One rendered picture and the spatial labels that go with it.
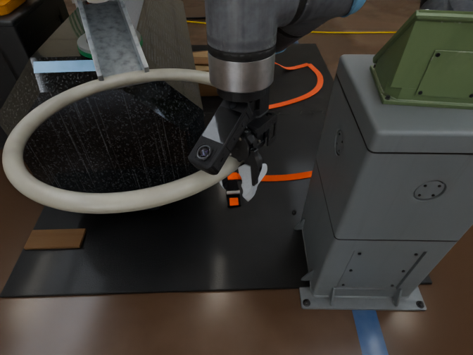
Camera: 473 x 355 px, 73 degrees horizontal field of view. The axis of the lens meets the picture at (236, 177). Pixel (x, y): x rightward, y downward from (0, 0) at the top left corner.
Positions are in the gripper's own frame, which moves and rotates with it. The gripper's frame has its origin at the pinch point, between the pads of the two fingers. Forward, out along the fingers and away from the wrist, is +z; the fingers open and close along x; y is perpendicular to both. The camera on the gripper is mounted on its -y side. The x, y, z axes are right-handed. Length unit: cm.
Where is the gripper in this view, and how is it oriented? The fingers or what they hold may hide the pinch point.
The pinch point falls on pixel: (234, 191)
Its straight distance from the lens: 57.5
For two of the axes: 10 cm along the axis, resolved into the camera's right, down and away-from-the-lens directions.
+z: 0.1, 7.5, 6.6
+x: -8.0, -3.9, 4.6
